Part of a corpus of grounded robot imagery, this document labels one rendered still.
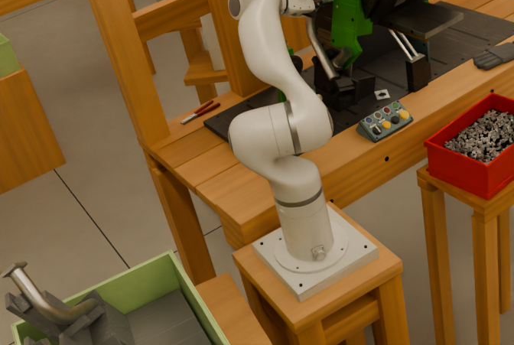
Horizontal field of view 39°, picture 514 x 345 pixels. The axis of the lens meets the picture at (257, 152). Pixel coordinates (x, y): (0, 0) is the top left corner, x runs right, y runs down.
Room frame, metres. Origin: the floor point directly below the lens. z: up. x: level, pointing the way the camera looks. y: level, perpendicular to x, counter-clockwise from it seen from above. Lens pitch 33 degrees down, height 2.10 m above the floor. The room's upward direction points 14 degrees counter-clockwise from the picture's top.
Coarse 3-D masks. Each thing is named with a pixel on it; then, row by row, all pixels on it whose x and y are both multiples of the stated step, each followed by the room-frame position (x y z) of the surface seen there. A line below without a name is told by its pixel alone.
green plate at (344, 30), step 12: (336, 0) 2.09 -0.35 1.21; (348, 0) 2.04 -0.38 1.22; (360, 0) 2.02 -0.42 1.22; (336, 12) 2.08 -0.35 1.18; (348, 12) 2.03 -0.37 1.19; (360, 12) 2.02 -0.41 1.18; (336, 24) 2.07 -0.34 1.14; (348, 24) 2.02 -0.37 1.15; (360, 24) 2.02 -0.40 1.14; (336, 36) 2.06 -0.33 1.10; (348, 36) 2.01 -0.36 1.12
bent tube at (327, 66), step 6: (318, 0) 2.09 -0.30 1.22; (324, 0) 2.07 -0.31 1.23; (330, 0) 2.07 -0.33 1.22; (306, 18) 2.14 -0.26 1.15; (312, 18) 2.13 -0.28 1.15; (306, 24) 2.13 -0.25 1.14; (312, 24) 2.13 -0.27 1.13; (306, 30) 2.13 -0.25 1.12; (312, 30) 2.12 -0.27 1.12; (312, 36) 2.11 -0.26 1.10; (312, 42) 2.10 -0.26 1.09; (318, 42) 2.09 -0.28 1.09; (318, 48) 2.07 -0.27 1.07; (318, 54) 2.06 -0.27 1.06; (324, 54) 2.05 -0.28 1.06; (324, 60) 2.04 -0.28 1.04; (324, 66) 2.03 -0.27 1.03; (330, 66) 2.02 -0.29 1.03; (330, 72) 2.00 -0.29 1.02; (330, 78) 1.99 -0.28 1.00; (336, 78) 2.01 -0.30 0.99
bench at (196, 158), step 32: (448, 0) 2.60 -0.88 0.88; (480, 0) 2.53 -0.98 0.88; (512, 0) 2.46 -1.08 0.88; (224, 96) 2.27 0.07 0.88; (192, 128) 2.11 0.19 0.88; (160, 160) 1.99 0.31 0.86; (192, 160) 1.91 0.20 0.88; (224, 160) 1.87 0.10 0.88; (160, 192) 2.10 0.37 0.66; (224, 192) 1.70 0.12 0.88; (192, 224) 2.08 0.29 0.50; (192, 256) 2.07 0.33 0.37
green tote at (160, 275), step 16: (160, 256) 1.39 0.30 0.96; (128, 272) 1.36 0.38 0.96; (144, 272) 1.37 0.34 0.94; (160, 272) 1.38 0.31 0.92; (176, 272) 1.38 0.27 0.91; (96, 288) 1.33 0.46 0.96; (112, 288) 1.34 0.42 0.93; (128, 288) 1.35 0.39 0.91; (144, 288) 1.37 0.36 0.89; (160, 288) 1.38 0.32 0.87; (176, 288) 1.39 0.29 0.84; (192, 288) 1.25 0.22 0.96; (112, 304) 1.34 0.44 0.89; (128, 304) 1.35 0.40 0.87; (144, 304) 1.36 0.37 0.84; (192, 304) 1.30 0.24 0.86; (208, 320) 1.14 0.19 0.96; (16, 336) 1.24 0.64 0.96; (32, 336) 1.28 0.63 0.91; (208, 336) 1.22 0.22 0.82; (224, 336) 1.08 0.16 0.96
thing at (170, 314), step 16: (160, 304) 1.34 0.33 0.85; (176, 304) 1.33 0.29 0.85; (128, 320) 1.32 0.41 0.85; (144, 320) 1.30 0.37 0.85; (160, 320) 1.29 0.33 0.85; (176, 320) 1.28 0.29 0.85; (192, 320) 1.26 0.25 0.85; (144, 336) 1.25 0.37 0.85; (160, 336) 1.24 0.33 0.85; (176, 336) 1.22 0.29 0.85; (192, 336) 1.21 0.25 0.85
